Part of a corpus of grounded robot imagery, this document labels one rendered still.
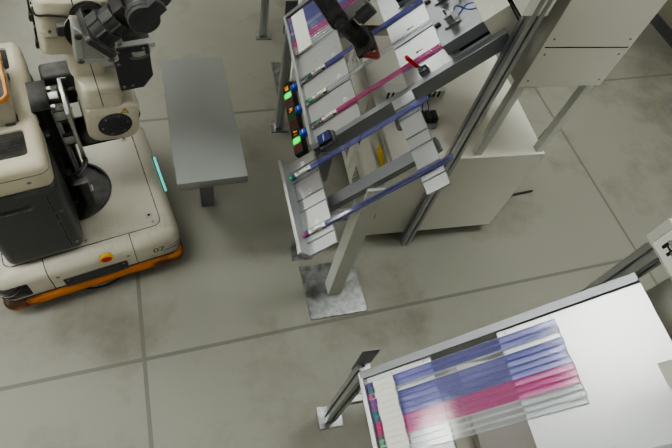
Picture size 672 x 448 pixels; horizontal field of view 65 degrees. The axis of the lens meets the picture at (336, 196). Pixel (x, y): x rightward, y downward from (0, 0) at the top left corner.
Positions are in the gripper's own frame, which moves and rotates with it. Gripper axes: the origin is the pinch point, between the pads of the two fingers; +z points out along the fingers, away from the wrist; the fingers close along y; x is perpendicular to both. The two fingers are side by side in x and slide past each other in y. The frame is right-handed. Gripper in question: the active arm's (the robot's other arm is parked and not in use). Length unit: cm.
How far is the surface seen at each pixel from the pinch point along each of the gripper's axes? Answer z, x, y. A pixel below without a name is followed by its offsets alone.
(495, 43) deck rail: 2.4, -34.6, -21.2
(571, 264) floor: 147, -9, -44
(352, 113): 0.8, 14.8, -15.3
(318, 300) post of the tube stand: 54, 79, -47
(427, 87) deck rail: 3.1, -11.3, -21.1
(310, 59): 0.5, 25.5, 19.0
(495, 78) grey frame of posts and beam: 11.9, -29.4, -24.9
